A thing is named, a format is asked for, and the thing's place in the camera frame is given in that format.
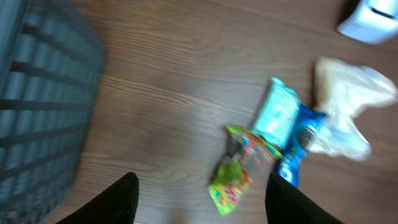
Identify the grey plastic mesh basket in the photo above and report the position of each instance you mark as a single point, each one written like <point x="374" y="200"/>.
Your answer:
<point x="52" y="61"/>

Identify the green gummy candy bag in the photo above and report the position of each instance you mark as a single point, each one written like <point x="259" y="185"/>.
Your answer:
<point x="247" y="155"/>

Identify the beige paper snack bag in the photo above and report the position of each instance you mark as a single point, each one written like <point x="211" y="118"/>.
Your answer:
<point x="343" y="91"/>

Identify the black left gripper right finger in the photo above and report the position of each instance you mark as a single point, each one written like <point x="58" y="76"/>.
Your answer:
<point x="286" y="204"/>

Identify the blue Oreo cookie pack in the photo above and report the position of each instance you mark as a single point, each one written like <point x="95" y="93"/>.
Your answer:
<point x="306" y="126"/>

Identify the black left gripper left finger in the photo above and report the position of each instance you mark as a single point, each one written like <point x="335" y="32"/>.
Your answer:
<point x="115" y="205"/>

